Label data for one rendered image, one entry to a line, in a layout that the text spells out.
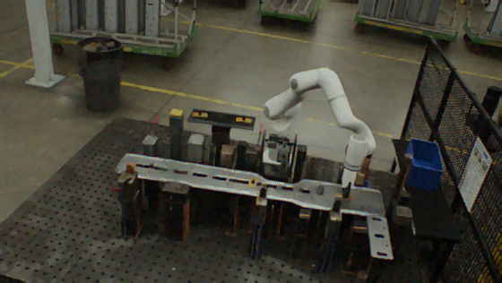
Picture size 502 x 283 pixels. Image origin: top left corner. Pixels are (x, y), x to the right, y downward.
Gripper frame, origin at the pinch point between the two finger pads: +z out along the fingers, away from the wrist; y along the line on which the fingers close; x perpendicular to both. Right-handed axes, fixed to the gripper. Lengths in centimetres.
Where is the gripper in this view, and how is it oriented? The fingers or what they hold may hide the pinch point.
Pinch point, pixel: (345, 192)
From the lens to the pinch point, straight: 233.0
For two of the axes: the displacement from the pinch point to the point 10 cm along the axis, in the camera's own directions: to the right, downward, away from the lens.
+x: 9.9, 1.5, -0.6
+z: -1.0, 8.5, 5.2
